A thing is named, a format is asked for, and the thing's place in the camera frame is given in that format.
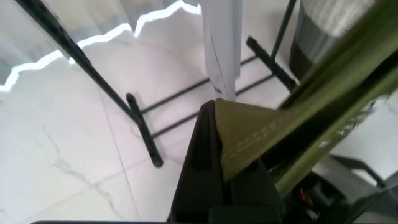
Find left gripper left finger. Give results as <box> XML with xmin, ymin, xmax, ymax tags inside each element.
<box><xmin>169</xmin><ymin>99</ymin><xmax>231</xmax><ymax>224</ymax></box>

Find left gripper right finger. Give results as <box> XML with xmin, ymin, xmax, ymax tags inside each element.
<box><xmin>229</xmin><ymin>158</ymin><xmax>286</xmax><ymax>224</ymax></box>

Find green garment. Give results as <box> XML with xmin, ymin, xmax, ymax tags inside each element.
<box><xmin>214</xmin><ymin>0</ymin><xmax>398</xmax><ymax>198</ymax></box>

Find pale grey shorts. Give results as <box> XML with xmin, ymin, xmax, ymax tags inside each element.
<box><xmin>200</xmin><ymin>0</ymin><xmax>244</xmax><ymax>102</ymax></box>

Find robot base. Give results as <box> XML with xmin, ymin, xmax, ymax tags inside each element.
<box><xmin>279</xmin><ymin>154</ymin><xmax>398</xmax><ymax>224</ymax></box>

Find black clothes rack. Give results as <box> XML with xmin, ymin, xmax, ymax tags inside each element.
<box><xmin>14</xmin><ymin>0</ymin><xmax>299</xmax><ymax>169</ymax></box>

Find white laundry basket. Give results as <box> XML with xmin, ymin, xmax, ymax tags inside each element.
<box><xmin>289</xmin><ymin>0</ymin><xmax>377</xmax><ymax>81</ymax></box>

